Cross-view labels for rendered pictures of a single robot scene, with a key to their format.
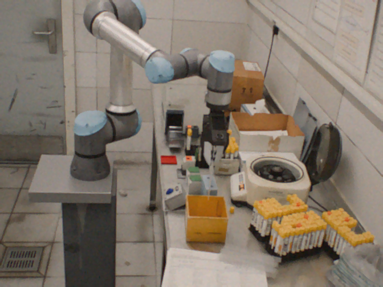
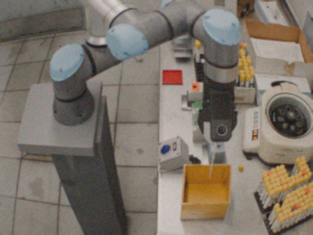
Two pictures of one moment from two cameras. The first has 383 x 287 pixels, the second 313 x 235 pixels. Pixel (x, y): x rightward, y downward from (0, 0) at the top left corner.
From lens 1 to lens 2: 72 cm
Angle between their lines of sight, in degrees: 23
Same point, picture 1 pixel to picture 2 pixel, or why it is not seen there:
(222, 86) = (225, 61)
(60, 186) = (42, 135)
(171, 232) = (165, 205)
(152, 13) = not seen: outside the picture
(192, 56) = (179, 12)
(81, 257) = (78, 189)
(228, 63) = (230, 34)
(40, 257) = not seen: hidden behind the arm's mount
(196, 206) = (198, 175)
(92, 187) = (73, 137)
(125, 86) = not seen: hidden behind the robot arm
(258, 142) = (274, 66)
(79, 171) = (59, 115)
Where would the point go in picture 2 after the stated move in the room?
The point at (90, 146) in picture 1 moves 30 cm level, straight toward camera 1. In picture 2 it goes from (67, 90) to (61, 173)
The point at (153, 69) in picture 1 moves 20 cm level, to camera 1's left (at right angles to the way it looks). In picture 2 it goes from (115, 43) to (29, 45)
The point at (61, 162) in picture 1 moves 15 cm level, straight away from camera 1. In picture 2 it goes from (46, 95) to (49, 67)
